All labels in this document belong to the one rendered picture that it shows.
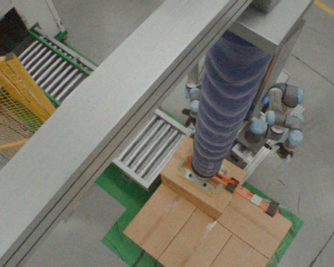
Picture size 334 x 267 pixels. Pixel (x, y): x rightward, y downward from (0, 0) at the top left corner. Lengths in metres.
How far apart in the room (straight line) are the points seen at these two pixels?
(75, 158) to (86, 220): 3.18
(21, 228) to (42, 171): 0.09
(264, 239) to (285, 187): 0.92
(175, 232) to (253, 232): 0.71
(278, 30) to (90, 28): 4.09
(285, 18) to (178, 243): 2.39
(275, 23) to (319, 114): 3.43
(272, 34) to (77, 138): 0.55
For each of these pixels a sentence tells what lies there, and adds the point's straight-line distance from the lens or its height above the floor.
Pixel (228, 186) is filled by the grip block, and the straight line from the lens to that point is 2.51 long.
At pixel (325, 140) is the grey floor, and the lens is 4.15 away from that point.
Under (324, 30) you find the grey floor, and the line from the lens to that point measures 5.07.
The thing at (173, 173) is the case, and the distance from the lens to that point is 2.66.
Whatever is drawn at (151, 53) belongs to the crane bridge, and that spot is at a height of 3.05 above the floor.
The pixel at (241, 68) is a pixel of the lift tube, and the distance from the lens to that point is 1.09.
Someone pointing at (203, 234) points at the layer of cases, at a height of 0.54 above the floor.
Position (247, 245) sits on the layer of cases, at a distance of 3.03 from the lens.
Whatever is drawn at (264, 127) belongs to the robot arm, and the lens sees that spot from 2.52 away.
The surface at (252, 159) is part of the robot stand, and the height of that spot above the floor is 0.22.
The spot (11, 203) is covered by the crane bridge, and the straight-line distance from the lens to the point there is 0.53.
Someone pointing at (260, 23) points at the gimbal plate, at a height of 2.88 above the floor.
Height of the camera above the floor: 3.51
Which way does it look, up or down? 68 degrees down
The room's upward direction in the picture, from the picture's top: 5 degrees counter-clockwise
